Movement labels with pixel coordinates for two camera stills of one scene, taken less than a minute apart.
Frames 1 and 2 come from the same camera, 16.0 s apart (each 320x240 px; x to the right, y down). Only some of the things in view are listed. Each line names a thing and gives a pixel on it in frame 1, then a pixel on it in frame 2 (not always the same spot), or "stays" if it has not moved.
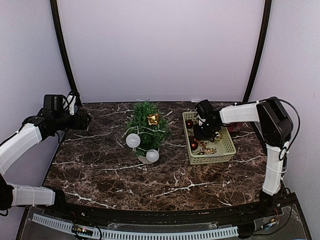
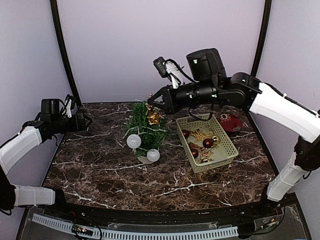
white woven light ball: [133, 140] stays
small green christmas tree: [148, 121] stays
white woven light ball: [152, 155] stays
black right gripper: [206, 131] -> [170, 99]
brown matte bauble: [189, 123] -> [186, 133]
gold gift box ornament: [153, 119] stays
